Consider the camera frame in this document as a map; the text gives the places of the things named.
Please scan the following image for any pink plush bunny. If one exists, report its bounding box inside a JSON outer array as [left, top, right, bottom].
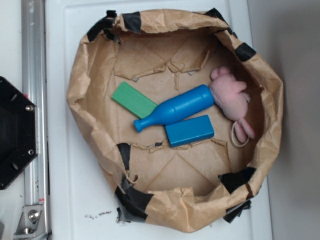
[[209, 66, 255, 148]]

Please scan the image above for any blue wooden block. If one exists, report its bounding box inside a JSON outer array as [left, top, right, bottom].
[[165, 115, 215, 148]]

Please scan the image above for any brown paper bag tray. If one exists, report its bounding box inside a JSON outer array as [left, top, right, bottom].
[[67, 9, 284, 233]]

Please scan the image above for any green wooden block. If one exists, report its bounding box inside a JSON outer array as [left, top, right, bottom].
[[111, 82, 158, 119]]

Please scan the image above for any aluminium extrusion rail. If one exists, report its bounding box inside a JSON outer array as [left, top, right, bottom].
[[20, 0, 50, 208]]

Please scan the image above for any metal corner bracket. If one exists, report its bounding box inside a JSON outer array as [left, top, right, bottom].
[[13, 204, 49, 240]]

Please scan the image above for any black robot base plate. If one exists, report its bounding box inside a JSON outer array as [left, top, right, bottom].
[[0, 77, 38, 190]]

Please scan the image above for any blue plastic bottle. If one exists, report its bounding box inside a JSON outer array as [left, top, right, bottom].
[[133, 84, 214, 133]]

